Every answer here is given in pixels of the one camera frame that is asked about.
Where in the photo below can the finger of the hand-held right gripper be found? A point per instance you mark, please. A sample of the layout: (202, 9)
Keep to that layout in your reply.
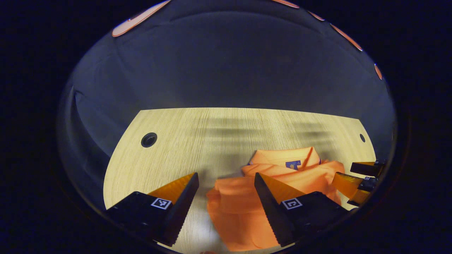
(348, 185)
(365, 168)

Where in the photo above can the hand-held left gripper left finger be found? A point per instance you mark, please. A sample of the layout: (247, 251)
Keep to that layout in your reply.
(185, 204)

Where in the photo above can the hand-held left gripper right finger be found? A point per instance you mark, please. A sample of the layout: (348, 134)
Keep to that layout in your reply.
(268, 208)

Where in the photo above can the orange T-shirt with collar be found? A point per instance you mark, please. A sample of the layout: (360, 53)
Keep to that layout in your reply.
(236, 208)

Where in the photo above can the black backdrop cloth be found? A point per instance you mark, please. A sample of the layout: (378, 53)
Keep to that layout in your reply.
(226, 67)

